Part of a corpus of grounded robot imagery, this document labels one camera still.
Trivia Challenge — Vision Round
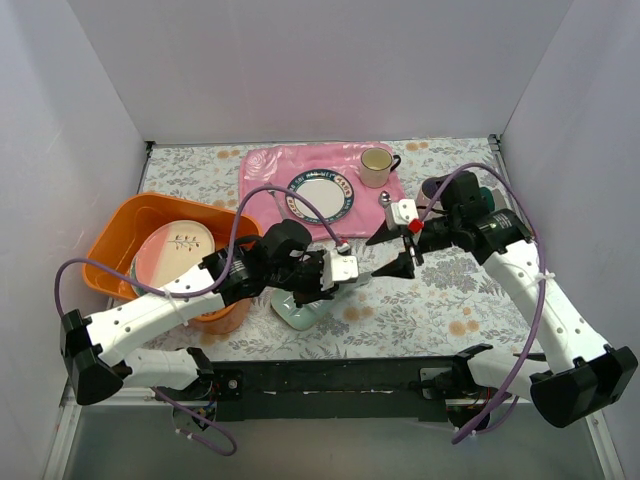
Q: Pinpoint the pink mug purple inside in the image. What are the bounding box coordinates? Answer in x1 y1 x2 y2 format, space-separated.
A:
416 176 446 207

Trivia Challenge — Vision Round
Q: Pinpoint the light green divided tray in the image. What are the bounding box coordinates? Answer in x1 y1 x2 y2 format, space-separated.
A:
270 272 372 331

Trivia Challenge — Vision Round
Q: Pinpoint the dark green mug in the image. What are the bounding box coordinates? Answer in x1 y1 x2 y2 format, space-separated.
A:
479 187 496 212

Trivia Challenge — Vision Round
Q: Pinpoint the cream and pink branch plate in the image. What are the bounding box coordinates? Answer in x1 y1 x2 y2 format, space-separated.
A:
129 220 216 289

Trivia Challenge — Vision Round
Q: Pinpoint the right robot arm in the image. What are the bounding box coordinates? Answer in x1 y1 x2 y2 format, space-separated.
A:
368 170 638 428

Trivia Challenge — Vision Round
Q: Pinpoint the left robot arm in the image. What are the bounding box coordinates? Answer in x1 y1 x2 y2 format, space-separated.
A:
59 220 350 406

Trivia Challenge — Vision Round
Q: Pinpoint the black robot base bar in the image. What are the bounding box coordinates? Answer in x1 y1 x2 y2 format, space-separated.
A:
199 344 501 421

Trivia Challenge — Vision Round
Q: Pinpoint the orange plastic bin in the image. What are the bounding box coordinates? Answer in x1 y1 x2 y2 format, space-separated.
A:
83 193 262 335

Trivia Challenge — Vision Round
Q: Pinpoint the metal spoon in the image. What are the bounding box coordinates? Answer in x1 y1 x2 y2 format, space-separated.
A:
378 191 392 209

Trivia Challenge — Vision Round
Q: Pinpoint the floral tablecloth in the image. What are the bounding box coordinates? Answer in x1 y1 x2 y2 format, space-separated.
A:
140 137 533 361

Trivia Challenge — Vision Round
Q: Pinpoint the white plate green rim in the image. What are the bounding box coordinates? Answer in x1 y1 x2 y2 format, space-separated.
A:
287 169 355 223

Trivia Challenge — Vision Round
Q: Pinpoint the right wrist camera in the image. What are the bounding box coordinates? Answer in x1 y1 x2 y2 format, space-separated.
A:
384 199 420 232

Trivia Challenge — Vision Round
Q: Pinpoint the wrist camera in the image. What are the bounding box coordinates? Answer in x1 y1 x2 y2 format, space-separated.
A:
321 241 359 291
384 199 420 232

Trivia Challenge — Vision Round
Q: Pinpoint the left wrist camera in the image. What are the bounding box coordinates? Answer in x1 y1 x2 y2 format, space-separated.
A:
321 241 359 291

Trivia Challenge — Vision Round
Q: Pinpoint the cream mug black handle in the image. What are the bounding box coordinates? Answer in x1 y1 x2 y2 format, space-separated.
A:
359 148 401 188

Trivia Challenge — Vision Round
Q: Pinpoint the aluminium frame rail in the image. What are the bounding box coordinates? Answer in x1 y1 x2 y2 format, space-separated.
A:
488 133 571 361

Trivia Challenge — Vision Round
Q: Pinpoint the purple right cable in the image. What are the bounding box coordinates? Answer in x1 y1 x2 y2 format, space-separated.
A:
417 162 547 446

